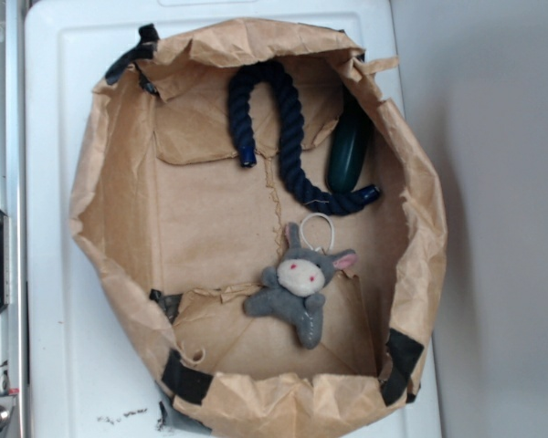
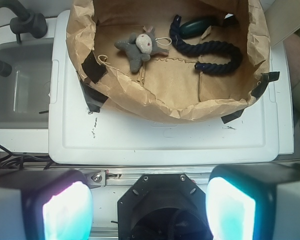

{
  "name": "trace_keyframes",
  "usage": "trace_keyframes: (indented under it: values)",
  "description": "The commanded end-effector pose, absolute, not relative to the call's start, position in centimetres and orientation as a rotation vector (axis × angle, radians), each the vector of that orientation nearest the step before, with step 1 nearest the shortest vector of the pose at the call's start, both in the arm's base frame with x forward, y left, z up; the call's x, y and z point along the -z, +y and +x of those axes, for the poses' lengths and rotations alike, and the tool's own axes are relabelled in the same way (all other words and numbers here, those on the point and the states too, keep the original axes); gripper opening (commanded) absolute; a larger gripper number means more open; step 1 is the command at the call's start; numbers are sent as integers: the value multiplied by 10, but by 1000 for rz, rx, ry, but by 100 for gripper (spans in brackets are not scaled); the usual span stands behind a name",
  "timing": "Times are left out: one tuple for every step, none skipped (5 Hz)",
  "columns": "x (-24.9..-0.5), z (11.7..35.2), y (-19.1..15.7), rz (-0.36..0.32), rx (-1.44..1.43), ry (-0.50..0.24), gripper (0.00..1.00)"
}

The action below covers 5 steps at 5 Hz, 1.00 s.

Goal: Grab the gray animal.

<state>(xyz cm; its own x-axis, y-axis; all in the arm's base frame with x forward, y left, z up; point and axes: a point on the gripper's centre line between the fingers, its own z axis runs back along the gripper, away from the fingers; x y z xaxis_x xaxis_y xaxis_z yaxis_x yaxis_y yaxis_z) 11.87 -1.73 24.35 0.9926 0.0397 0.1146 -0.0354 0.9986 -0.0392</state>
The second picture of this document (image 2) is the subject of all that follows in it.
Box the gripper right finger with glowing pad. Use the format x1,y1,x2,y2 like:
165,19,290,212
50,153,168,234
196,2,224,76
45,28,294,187
205,163,300,240

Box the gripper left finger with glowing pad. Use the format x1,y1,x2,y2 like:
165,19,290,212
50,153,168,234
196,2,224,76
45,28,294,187
0,169,94,240

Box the gray plush donkey toy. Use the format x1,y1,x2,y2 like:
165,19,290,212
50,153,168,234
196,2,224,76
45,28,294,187
114,26,170,73

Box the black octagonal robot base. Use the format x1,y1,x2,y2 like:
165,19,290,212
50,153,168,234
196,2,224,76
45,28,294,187
117,173,214,240

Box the white plastic bin lid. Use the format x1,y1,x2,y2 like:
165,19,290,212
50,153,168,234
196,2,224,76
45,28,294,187
48,10,280,166

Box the black tape strip right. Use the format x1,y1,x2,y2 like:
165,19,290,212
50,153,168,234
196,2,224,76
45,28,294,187
251,71,280,100

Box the black tape strip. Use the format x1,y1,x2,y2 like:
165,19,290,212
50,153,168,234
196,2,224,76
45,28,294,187
251,71,280,100
79,77,108,113

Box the black tape strip left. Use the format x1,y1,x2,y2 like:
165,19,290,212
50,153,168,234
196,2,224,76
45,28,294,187
79,77,108,113

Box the brown paper bag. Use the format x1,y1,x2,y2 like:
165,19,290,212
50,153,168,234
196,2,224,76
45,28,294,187
66,0,270,124

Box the dark green oval object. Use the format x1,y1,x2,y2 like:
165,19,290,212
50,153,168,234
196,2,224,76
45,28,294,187
179,16,215,39

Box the black cables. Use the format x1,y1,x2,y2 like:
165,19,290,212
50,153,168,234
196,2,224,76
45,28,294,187
0,136,56,171

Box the aluminium rail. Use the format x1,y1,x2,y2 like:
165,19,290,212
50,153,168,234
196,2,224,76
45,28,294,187
78,166,216,186

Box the dark blue twisted rope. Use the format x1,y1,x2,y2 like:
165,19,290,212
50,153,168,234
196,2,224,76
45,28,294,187
168,14,244,76

